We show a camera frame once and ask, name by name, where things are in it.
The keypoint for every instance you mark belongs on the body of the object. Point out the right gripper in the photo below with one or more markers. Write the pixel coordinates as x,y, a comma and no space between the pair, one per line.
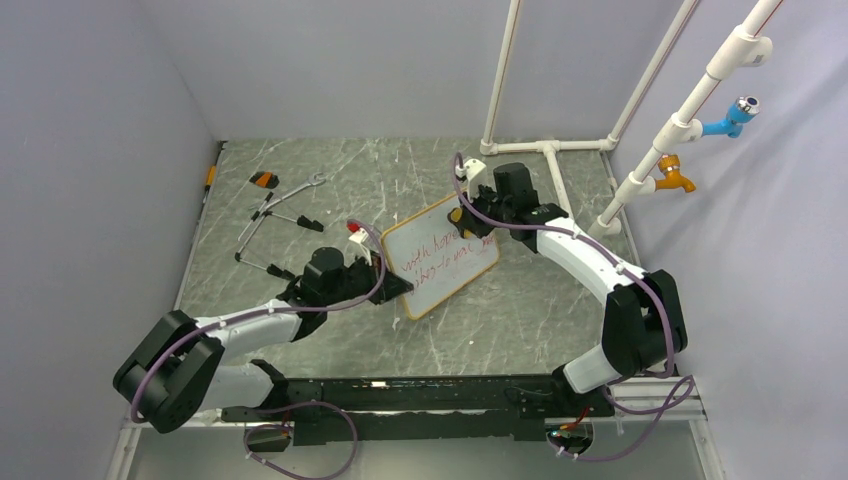
478,229

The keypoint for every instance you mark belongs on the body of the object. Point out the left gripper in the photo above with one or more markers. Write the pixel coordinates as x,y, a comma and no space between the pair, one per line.
383,288

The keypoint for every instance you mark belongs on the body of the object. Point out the yellow framed whiteboard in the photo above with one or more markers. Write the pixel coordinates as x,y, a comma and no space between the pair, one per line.
429,252

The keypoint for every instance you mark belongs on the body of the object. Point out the yellow whiteboard eraser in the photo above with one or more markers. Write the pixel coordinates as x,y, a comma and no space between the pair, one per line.
459,219

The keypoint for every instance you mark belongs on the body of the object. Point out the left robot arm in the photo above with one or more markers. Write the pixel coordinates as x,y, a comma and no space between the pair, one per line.
180,367

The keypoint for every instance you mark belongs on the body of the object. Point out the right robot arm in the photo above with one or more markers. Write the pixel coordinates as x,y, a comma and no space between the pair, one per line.
642,324

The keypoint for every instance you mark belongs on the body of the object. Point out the silver wrench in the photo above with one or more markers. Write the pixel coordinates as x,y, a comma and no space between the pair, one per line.
295,191

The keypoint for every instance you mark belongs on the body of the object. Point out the orange faucet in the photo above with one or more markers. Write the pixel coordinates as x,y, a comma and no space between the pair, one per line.
669,166

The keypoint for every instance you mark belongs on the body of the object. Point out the orange black small object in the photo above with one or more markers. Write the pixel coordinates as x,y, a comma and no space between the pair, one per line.
265,179

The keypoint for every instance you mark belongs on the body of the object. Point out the blue faucet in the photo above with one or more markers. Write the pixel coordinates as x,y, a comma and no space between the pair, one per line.
742,111

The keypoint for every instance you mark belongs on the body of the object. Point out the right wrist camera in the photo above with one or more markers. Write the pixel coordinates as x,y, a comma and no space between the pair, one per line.
473,173

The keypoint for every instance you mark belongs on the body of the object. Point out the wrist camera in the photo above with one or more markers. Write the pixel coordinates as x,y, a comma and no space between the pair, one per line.
473,173
360,237

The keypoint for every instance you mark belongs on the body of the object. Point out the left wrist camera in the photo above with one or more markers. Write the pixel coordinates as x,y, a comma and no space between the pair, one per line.
360,237

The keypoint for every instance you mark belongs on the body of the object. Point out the wire whiteboard stand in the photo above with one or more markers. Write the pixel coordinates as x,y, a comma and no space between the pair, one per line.
264,239

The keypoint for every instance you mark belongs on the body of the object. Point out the aluminium frame rail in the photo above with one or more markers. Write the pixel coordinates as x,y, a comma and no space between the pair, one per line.
642,399

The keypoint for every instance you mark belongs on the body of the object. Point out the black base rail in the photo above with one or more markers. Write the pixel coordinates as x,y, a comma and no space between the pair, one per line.
429,407

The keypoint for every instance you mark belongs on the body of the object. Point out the yellow black tool at wall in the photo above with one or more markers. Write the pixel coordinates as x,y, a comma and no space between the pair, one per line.
210,176

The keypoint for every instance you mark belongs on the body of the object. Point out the white PVC pipe frame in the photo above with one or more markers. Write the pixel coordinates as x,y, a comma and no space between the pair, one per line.
745,46

